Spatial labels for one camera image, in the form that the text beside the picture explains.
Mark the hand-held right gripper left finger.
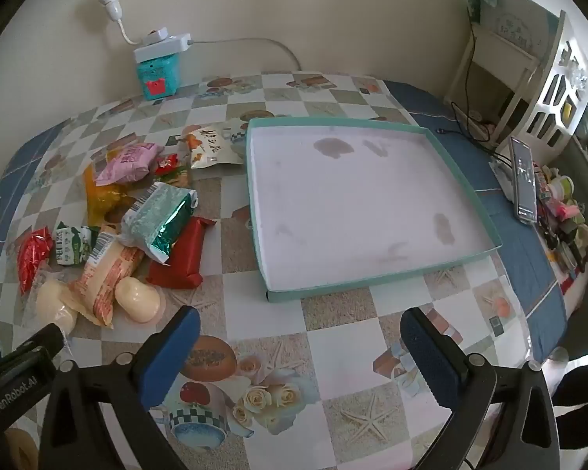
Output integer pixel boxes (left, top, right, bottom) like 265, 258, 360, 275
38, 306, 201, 470

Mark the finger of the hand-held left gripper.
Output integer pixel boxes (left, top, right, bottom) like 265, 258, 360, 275
7, 322, 65, 359

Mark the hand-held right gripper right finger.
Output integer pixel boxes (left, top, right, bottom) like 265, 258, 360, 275
401, 307, 562, 470

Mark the clear bag cream pastry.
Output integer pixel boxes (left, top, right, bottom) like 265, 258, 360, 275
22, 274, 86, 338

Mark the cream jelly cup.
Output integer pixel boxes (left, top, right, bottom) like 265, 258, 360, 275
114, 277, 163, 324

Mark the red flower print snack packet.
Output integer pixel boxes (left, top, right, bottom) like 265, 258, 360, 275
16, 226, 54, 297

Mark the peach long snack packet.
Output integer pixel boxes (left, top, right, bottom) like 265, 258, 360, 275
73, 228, 145, 329

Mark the green white small snack packet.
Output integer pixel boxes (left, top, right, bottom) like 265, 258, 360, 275
54, 221, 101, 266

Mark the dark red snack packet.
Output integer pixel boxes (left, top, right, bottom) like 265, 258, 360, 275
146, 215, 217, 291

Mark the green silver snack packet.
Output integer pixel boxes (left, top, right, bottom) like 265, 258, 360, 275
120, 182, 199, 265

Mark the yellow snack packet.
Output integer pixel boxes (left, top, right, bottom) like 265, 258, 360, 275
82, 164, 143, 228

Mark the teal shallow cardboard box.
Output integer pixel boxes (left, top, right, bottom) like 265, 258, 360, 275
244, 116, 503, 303

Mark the pink snack packet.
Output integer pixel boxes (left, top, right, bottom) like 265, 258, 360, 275
94, 143, 163, 187

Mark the white snack packet orange print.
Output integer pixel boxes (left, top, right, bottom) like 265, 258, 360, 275
182, 122, 248, 170

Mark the beige tape roll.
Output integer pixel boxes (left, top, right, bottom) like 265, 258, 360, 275
2, 426, 40, 470

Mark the checkered printed tablecloth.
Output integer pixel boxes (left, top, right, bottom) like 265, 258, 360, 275
0, 71, 535, 470

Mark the green clear cookie packet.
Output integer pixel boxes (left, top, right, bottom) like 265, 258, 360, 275
159, 166, 193, 189

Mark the small red candy packet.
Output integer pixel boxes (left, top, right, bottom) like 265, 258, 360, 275
156, 154, 181, 177

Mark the pile of small colourful rolls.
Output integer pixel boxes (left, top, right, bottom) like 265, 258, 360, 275
532, 164, 588, 275

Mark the black smartphone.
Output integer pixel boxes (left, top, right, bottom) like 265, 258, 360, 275
508, 136, 539, 225

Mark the teal toy box red mouth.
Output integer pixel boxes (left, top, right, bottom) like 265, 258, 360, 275
136, 51, 182, 101

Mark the white lamp socket with gooseneck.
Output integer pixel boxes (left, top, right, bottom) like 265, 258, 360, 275
98, 0, 145, 45

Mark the white carved wooden shelf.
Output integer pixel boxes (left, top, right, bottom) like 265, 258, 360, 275
443, 7, 588, 150

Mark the teal white paper bag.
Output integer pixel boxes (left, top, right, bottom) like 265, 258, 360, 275
465, 0, 559, 54

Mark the black thin cable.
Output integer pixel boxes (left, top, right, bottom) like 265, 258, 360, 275
436, 20, 515, 167

